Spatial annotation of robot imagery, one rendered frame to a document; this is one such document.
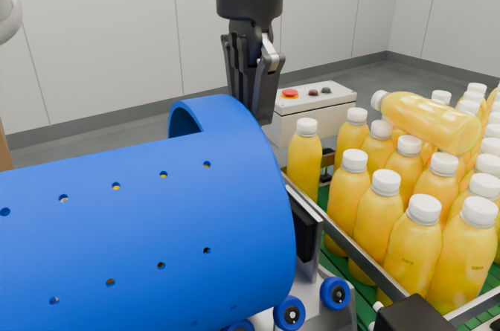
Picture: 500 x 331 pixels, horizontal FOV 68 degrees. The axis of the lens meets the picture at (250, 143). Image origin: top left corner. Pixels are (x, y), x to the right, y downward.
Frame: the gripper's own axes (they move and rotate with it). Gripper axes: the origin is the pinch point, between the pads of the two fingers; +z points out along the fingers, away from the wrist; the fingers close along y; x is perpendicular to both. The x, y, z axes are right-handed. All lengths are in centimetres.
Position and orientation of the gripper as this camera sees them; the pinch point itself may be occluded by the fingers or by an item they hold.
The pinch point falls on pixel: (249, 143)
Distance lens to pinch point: 50.2
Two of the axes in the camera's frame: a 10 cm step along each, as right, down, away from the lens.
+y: -4.3, -4.2, 8.0
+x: -9.0, 2.0, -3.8
